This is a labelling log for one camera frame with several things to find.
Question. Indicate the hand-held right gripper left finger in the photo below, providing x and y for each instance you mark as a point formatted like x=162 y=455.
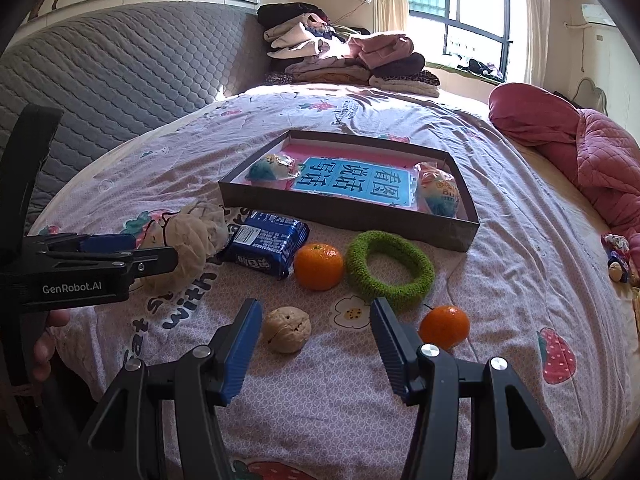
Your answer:
x=240 y=355

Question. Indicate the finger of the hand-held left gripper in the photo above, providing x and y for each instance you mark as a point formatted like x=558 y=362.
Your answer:
x=107 y=243
x=150 y=260

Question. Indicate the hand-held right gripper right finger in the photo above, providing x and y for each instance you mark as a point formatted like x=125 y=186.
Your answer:
x=390 y=355

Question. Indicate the beige mesh pouf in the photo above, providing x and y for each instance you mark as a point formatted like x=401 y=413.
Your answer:
x=192 y=240

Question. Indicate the walnut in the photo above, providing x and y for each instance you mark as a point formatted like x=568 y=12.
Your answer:
x=287 y=330

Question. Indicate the orange mandarin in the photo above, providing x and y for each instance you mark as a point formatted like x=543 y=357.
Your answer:
x=319 y=267
x=445 y=327

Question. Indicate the blue cookie packet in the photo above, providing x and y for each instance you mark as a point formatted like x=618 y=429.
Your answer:
x=265 y=245

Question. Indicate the shallow cardboard box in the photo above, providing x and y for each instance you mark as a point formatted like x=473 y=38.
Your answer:
x=350 y=217

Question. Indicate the person's left hand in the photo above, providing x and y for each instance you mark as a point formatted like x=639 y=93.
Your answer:
x=47 y=345

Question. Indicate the wrapped snack bag left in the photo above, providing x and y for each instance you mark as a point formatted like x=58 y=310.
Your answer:
x=270 y=167

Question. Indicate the wrapped snack bag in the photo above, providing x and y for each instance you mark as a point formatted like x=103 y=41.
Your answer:
x=437 y=192
x=270 y=167

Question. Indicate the wrapped snack bag right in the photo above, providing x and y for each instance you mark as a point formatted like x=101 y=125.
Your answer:
x=437 y=192

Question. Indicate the grey quilted headboard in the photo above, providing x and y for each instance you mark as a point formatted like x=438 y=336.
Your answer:
x=125 y=70

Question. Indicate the pink and blue book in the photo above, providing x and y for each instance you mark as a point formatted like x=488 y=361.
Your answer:
x=350 y=180

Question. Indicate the small colourful toy figure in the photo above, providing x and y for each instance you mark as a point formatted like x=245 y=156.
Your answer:
x=618 y=270

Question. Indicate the red white plush toy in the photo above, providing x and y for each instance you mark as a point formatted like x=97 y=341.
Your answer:
x=616 y=243

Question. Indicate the pile of folded clothes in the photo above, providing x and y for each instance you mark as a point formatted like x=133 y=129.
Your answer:
x=340 y=60

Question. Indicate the pink quilted blanket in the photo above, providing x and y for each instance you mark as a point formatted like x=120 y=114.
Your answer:
x=590 y=150

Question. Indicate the green windowsill mat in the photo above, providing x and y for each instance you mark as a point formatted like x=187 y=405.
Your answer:
x=445 y=66

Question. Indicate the dark clothes on windowsill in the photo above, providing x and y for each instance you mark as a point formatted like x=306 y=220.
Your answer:
x=480 y=67

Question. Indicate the dark framed window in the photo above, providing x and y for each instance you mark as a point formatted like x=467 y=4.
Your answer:
x=475 y=40

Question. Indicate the hanging beige curtain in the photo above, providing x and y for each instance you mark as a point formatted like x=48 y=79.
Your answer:
x=530 y=25

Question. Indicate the white air conditioner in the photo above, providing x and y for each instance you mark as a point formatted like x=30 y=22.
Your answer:
x=597 y=14

